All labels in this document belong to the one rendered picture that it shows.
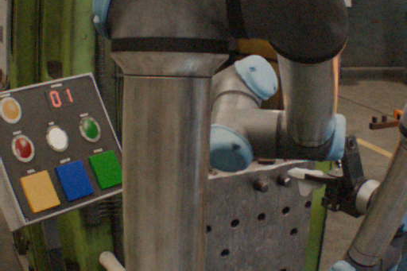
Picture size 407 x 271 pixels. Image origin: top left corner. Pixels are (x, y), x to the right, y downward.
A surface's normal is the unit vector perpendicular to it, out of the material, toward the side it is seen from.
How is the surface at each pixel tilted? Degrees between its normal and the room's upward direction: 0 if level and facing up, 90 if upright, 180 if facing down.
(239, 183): 90
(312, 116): 143
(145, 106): 82
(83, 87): 60
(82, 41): 90
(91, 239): 90
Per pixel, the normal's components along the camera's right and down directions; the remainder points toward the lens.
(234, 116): -0.13, -0.66
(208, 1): -0.22, 0.50
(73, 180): 0.69, -0.36
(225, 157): -0.19, 0.74
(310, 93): -0.08, 0.92
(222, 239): 0.47, 0.21
